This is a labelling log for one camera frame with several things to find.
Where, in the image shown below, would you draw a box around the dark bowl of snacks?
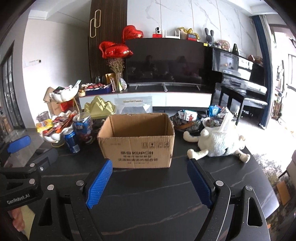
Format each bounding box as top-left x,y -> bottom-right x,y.
170,109 -> 204,133

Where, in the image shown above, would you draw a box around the person's left hand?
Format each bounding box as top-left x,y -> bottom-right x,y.
11,207 -> 25,232

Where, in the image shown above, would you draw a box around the blue soda can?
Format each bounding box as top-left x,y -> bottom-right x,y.
64,129 -> 80,153

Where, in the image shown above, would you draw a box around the white plush toy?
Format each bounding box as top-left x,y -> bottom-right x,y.
183,112 -> 250,163

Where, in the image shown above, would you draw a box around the blue M&M snack box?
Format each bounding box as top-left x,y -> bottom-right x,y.
73,113 -> 93,144

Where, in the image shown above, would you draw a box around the brown cardboard box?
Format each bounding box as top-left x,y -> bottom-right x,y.
97,113 -> 175,169

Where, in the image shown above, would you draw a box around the yellow mountain shaped ornament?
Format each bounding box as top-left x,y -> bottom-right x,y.
84,96 -> 116,120

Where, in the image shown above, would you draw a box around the white tv cabinet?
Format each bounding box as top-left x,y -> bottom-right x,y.
78,91 -> 213,110

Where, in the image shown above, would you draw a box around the black piano bench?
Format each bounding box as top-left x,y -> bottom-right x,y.
235,98 -> 267,125

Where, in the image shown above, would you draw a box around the clear plastic bag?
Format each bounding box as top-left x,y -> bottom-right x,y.
114,96 -> 152,114

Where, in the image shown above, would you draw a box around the black upright piano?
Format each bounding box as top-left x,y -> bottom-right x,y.
209,48 -> 267,102

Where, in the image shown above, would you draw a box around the dried flowers in vase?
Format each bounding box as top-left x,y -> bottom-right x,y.
107,58 -> 125,92

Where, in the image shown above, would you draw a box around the large black television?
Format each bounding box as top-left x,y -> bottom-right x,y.
124,38 -> 215,89

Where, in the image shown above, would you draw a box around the grey bunny plush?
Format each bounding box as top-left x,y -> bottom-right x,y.
204,28 -> 215,47

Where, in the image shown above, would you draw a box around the red heart balloon upper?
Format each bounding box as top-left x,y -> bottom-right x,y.
122,25 -> 144,43

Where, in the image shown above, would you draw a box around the small white red camera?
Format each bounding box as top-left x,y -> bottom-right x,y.
152,27 -> 163,38

